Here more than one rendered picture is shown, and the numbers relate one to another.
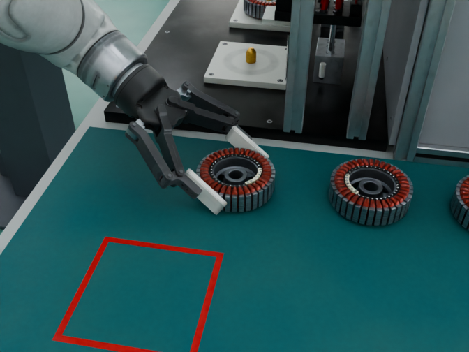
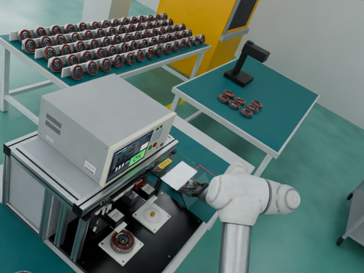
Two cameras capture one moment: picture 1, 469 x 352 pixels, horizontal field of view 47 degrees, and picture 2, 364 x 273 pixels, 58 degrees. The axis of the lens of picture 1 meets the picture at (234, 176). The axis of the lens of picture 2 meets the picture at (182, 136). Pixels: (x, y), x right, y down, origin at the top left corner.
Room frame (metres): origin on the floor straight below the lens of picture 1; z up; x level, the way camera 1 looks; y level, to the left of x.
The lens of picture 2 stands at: (2.09, 0.12, 2.10)
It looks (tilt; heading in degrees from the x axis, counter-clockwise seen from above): 34 degrees down; 189
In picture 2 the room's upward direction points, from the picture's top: 23 degrees clockwise
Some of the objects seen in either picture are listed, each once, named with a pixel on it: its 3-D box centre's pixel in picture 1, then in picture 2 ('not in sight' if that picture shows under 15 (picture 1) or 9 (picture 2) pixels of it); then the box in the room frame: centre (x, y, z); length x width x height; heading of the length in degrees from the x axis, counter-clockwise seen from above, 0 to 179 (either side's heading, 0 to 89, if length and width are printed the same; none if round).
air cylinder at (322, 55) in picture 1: (329, 60); (131, 196); (0.90, -0.17, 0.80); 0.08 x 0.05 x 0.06; 169
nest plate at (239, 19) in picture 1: (268, 13); (121, 244); (1.17, -0.08, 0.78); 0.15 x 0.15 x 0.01; 79
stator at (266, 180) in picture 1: (235, 178); not in sight; (0.60, 0.00, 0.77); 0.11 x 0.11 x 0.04
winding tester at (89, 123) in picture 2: not in sight; (109, 123); (0.98, -0.37, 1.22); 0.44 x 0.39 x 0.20; 169
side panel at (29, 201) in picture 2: not in sight; (26, 196); (1.30, -0.51, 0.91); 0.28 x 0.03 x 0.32; 79
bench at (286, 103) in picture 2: not in sight; (243, 119); (-1.32, 0.18, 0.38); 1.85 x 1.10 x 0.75; 169
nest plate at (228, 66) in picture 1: (250, 63); (151, 215); (0.93, -0.03, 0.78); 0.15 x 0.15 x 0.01; 79
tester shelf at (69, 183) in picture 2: not in sight; (102, 145); (0.99, -0.37, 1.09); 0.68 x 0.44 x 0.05; 169
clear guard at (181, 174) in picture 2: not in sight; (174, 173); (0.85, -0.02, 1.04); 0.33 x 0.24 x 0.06; 79
